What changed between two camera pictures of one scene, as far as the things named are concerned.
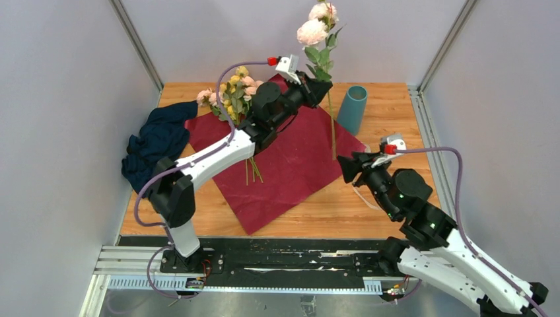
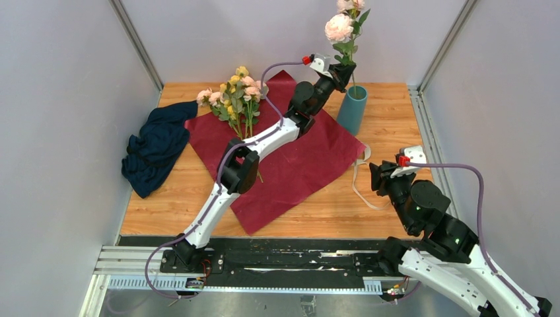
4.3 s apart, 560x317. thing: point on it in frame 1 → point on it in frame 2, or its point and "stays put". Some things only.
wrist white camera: x=288 y=65 → x=321 y=64
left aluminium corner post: x=118 y=8 stays put
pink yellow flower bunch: x=236 y=93 stays put
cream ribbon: x=368 y=150 stays put
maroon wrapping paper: x=258 y=186 stays put
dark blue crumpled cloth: x=162 y=136 stays put
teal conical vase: x=352 y=110 stays put
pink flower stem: x=319 y=32 → x=342 y=28
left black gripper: x=315 y=92 → x=341 y=75
